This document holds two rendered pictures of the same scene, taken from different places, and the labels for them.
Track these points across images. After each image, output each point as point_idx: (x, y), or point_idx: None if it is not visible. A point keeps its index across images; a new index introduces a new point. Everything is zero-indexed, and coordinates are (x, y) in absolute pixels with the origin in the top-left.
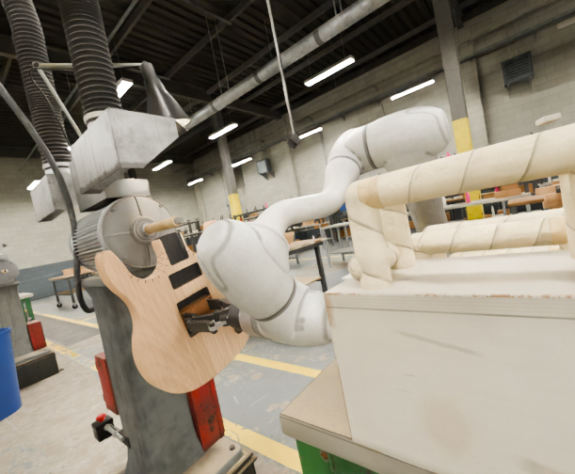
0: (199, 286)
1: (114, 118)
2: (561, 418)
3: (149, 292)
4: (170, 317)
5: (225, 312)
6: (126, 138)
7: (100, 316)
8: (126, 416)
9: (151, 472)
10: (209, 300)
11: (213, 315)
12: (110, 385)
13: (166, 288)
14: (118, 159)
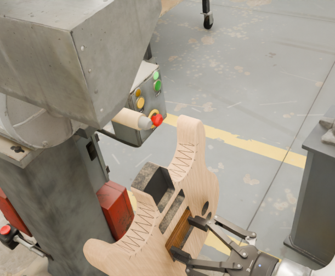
0: (182, 211)
1: (82, 49)
2: None
3: (144, 257)
4: (160, 260)
5: (237, 269)
6: (101, 73)
7: None
8: (47, 244)
9: None
10: (191, 220)
11: (219, 268)
12: (18, 217)
13: (157, 239)
14: (94, 117)
